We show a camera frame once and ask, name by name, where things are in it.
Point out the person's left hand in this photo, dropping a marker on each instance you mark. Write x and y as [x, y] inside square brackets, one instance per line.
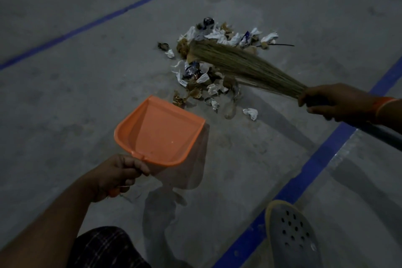
[116, 176]

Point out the person's right hand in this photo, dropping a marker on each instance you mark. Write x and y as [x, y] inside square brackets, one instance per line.
[339, 101]

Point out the orange plastic dustpan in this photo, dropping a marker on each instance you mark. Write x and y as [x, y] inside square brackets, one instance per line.
[160, 129]

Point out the pile of paper scraps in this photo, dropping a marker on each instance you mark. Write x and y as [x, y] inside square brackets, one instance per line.
[201, 79]

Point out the person's right forearm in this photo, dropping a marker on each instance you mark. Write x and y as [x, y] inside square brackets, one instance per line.
[391, 114]

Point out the person's left forearm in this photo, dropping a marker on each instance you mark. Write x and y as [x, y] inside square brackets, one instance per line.
[44, 227]

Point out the orange wrist band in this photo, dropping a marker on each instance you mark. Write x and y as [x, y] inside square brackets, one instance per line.
[381, 106]

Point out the black patterned trousers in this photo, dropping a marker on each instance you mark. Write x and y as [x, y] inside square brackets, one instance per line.
[103, 249]

